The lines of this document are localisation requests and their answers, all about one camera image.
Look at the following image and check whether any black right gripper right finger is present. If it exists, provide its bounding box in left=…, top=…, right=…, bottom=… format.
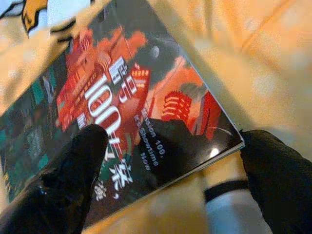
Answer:
left=239, top=128, right=312, bottom=234

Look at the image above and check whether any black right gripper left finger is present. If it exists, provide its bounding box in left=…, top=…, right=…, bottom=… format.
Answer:
left=0, top=124, right=110, bottom=234

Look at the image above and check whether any dark book with red cover art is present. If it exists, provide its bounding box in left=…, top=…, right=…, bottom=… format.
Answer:
left=0, top=0, right=246, bottom=229

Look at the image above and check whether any yellow cartoon print blanket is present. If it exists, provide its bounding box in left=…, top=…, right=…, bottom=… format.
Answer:
left=0, top=0, right=312, bottom=234

